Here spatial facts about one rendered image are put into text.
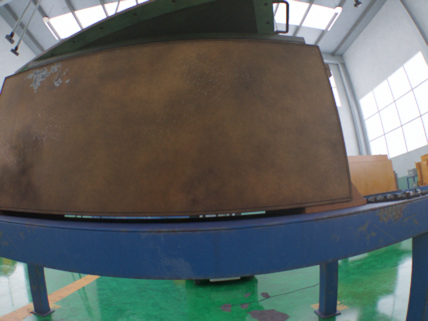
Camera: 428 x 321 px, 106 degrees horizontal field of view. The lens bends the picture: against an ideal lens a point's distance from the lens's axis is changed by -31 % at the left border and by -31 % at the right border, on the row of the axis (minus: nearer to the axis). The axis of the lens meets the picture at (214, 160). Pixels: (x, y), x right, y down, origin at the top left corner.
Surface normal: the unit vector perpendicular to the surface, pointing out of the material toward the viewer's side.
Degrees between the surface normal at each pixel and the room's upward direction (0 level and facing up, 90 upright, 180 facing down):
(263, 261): 90
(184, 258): 90
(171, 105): 90
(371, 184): 90
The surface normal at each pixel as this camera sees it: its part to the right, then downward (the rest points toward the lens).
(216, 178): 0.03, -0.22
